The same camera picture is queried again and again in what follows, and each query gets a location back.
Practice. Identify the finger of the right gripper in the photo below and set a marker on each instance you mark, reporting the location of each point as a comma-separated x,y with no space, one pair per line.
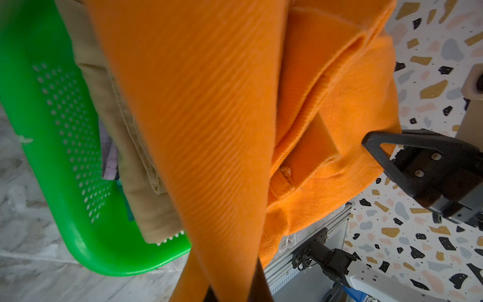
441,173

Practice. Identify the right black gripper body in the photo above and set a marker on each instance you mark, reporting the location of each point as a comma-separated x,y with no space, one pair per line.
458,209

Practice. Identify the orange pants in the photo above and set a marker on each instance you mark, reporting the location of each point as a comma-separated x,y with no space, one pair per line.
254,114

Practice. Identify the beige pants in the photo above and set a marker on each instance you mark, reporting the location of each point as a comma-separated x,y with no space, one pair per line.
149,201

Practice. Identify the purple pants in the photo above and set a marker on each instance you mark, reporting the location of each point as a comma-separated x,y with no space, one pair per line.
109,155

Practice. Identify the turquoise pants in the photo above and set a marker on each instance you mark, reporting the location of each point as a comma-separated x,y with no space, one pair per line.
130,215

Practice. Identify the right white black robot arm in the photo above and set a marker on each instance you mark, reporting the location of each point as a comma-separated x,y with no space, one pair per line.
362,277

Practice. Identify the green plastic basket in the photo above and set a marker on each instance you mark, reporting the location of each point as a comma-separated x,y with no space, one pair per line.
47,102

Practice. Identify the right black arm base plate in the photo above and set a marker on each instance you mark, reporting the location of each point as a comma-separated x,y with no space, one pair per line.
312,250

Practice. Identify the aluminium front rail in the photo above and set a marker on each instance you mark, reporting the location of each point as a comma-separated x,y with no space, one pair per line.
319,282

